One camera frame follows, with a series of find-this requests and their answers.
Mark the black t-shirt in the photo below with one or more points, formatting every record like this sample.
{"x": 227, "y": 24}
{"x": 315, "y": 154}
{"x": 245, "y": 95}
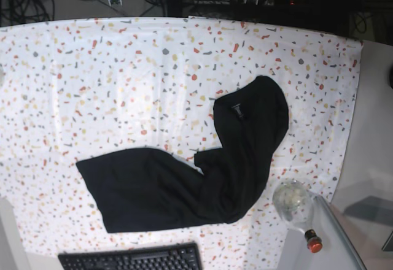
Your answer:
{"x": 147, "y": 189}

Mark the clear glass bottle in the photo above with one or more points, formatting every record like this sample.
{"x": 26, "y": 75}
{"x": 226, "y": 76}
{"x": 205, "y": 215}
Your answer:
{"x": 294, "y": 205}

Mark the terrazzo pattern tablecloth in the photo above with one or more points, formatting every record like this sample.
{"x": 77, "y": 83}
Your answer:
{"x": 75, "y": 89}

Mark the black computer keyboard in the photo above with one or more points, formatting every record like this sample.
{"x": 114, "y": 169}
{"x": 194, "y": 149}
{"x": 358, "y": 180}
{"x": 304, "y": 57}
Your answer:
{"x": 179, "y": 256}

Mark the red bottle cap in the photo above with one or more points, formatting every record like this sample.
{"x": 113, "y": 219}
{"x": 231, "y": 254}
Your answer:
{"x": 314, "y": 242}

